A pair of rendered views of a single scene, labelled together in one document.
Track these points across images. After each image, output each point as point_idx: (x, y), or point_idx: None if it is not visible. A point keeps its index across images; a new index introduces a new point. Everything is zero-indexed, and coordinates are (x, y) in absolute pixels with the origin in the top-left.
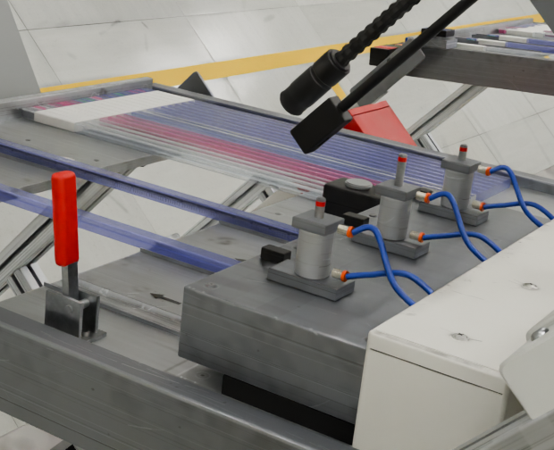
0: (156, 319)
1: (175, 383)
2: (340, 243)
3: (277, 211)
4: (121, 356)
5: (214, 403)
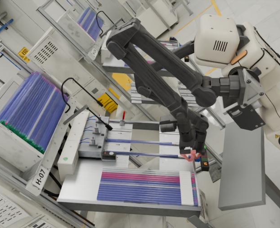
0: (117, 130)
1: None
2: (101, 130)
3: (125, 161)
4: (113, 120)
5: None
